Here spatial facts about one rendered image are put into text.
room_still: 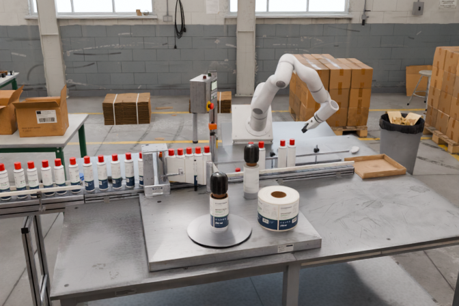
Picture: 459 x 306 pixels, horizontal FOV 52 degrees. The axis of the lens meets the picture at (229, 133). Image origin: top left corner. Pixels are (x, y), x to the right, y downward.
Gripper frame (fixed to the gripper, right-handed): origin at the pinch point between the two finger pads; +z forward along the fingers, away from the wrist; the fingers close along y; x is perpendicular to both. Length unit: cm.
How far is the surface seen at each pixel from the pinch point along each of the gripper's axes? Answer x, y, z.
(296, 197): -52, -88, -43
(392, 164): -49, 27, -28
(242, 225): -52, -107, -21
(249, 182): -31, -85, -16
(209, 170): -15, -98, -5
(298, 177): -33, -37, -6
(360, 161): -37.4, 17.0, -15.0
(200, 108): 20, -91, -13
